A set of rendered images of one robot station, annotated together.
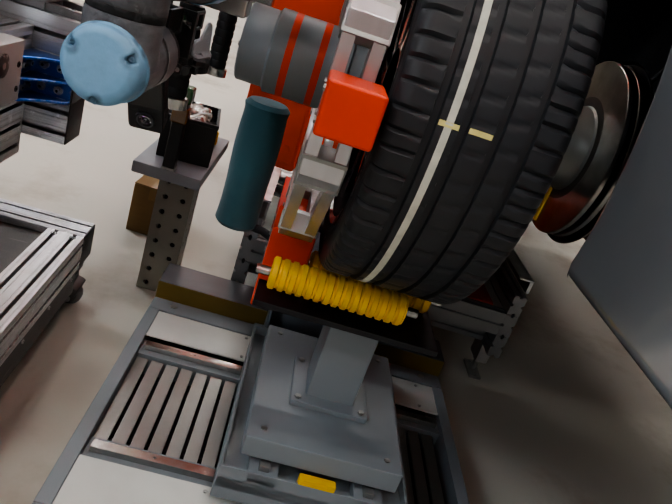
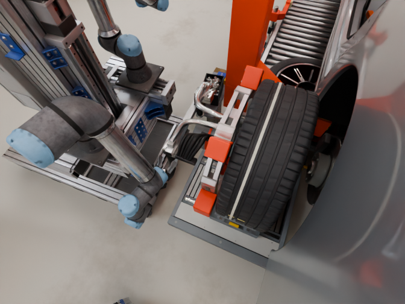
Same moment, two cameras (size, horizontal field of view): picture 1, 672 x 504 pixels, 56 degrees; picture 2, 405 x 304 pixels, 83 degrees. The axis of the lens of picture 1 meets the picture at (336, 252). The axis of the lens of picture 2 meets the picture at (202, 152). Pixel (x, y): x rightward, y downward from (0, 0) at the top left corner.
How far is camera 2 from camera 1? 102 cm
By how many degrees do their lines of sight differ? 46
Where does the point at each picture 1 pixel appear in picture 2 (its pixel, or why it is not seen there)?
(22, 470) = (172, 198)
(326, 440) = not seen: hidden behind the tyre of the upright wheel
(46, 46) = (153, 101)
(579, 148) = (315, 183)
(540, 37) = (257, 206)
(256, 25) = not seen: hidden behind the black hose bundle
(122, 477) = (190, 209)
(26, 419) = (173, 182)
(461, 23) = (231, 197)
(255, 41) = not seen: hidden behind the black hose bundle
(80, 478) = (181, 209)
